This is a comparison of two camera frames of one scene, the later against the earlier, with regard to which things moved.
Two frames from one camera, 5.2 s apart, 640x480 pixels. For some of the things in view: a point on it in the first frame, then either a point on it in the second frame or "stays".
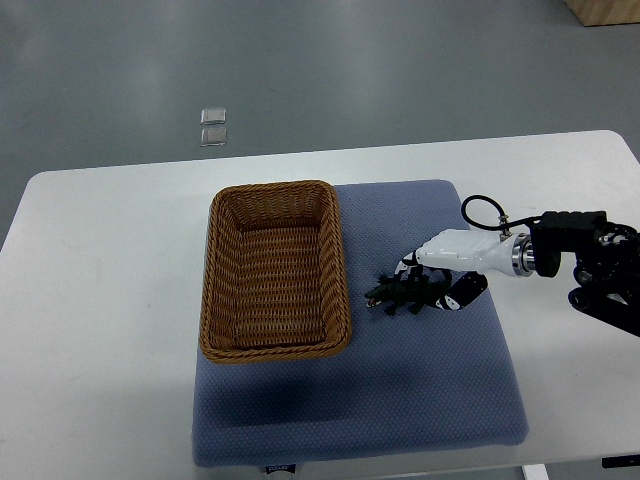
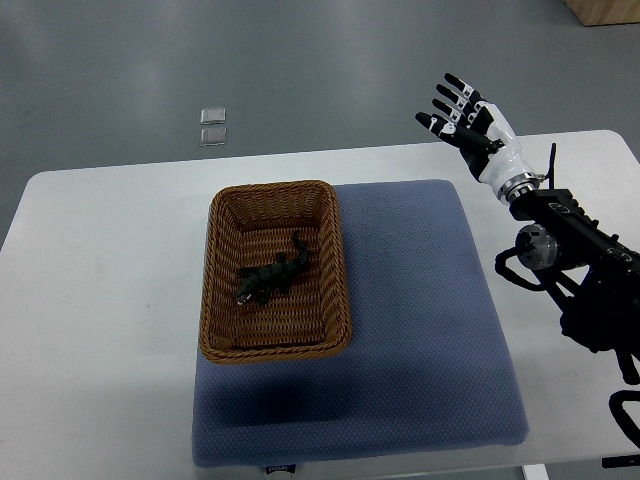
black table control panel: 620,461 stays
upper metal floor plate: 212,116 stays
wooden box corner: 603,12 stays
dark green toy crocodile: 414,292 -> 280,272
